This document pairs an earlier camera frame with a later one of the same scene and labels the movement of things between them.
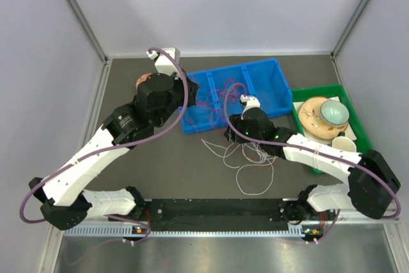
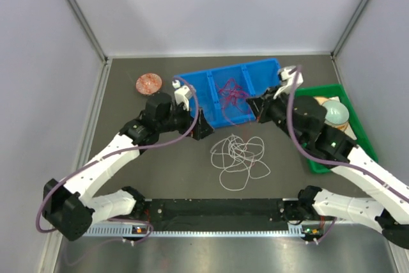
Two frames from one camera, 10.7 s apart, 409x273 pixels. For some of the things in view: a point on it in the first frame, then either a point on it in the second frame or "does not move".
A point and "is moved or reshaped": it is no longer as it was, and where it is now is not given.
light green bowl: x=334 y=112 does not move
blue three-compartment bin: x=265 y=79 does not move
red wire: x=211 y=103 is moved or reshaped
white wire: x=252 y=153 is moved or reshaped
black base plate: x=218 y=213 does not move
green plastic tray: x=363 y=145 does not move
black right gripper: x=230 y=134 → x=256 y=103
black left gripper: x=193 y=87 → x=203 y=128
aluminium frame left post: x=79 y=14 does not move
